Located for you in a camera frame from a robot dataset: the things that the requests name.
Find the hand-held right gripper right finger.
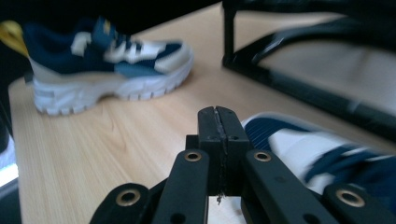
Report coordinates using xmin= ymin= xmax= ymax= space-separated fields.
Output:
xmin=215 ymin=105 xmax=252 ymax=197

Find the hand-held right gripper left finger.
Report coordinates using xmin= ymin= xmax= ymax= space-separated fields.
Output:
xmin=185 ymin=105 xmax=224 ymax=197

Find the navy and white sneaker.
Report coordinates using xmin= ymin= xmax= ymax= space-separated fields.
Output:
xmin=0 ymin=16 xmax=195 ymax=118
xmin=240 ymin=111 xmax=396 ymax=217

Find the red and black shoe rack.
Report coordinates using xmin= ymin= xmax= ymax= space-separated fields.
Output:
xmin=221 ymin=0 xmax=396 ymax=144

